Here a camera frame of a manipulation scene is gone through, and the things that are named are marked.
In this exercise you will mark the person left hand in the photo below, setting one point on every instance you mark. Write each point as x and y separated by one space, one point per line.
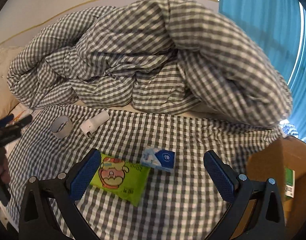
4 171

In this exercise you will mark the cream padded headboard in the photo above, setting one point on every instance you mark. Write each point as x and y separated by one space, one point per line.
7 100

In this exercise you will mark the blue tissue pack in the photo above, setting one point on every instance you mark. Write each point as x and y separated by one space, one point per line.
158 158

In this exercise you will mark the grey checked duvet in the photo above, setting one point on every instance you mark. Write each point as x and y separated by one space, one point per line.
160 56

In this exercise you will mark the green medicine box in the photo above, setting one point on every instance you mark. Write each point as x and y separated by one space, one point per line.
289 183

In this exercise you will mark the white plastic tube fitting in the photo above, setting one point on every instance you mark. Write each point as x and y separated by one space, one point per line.
90 126

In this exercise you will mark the white tape roll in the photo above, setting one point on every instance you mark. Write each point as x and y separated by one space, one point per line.
61 127

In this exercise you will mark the brown cardboard box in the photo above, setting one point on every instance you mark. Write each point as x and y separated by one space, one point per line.
285 161

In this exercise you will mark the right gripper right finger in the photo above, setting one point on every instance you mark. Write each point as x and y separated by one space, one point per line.
255 208

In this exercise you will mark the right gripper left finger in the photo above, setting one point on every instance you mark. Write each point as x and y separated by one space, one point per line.
37 219

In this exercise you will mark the checked bed sheet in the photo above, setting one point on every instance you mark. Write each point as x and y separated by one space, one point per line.
183 204

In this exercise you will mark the blue window curtain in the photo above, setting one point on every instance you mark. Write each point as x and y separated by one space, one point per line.
279 28

